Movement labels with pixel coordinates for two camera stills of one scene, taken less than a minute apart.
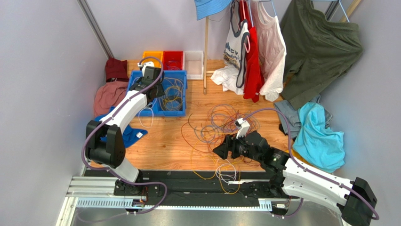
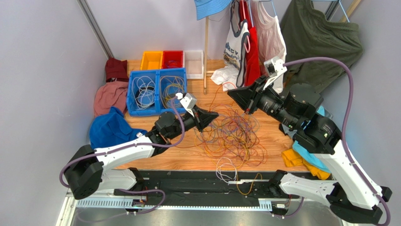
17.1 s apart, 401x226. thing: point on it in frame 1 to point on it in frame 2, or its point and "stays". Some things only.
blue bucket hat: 204,8 stays
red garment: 254,84 stays
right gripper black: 232,147 to 254,98
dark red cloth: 116,70 stays
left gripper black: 161,90 to 202,118
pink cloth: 108,95 stays
